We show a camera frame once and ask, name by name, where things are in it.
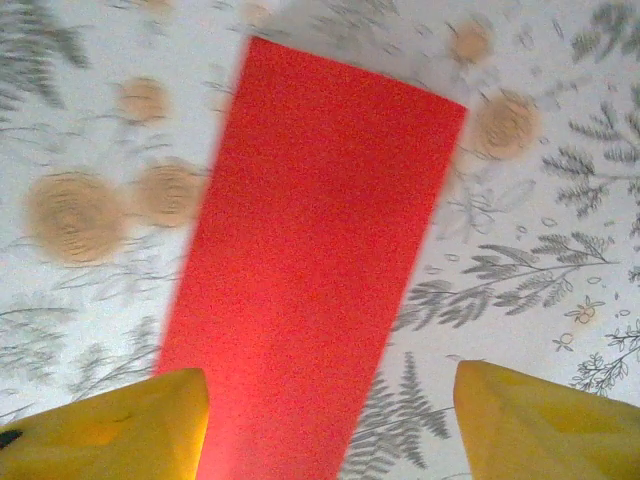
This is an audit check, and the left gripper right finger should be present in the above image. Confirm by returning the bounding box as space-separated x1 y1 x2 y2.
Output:
452 359 640 480

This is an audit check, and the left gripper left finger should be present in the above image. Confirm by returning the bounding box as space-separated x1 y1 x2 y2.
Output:
0 367 210 480

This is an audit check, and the red cloth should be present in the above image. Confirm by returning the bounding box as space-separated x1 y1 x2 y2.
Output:
153 34 470 480

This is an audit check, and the floral patterned table cover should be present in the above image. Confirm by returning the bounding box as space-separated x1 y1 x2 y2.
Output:
0 0 640 480

